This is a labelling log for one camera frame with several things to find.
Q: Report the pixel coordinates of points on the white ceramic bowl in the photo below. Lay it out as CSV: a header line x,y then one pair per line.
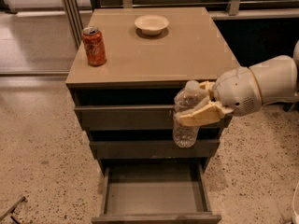
x,y
151,24

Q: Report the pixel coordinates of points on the orange soda can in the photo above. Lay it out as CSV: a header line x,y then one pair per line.
x,y
93,42

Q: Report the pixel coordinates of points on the grey top drawer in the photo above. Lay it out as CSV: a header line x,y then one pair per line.
x,y
125,117

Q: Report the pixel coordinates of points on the grey bottom drawer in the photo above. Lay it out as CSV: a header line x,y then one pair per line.
x,y
155,194

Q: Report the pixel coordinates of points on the grey drawer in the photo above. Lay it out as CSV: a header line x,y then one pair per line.
x,y
125,117
155,194
152,149

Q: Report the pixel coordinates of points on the clear plastic water bottle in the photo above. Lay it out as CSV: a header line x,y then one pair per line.
x,y
189,97

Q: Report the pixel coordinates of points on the metal floor bracket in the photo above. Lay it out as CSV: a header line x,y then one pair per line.
x,y
11,209

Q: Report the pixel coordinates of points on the grey middle drawer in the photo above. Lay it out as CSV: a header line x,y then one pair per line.
x,y
152,149

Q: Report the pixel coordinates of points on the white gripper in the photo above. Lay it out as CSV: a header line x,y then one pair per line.
x,y
237,90

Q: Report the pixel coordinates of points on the grey drawer cabinet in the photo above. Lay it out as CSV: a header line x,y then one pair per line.
x,y
150,69

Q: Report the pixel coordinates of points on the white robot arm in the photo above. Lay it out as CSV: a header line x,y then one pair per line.
x,y
277,79

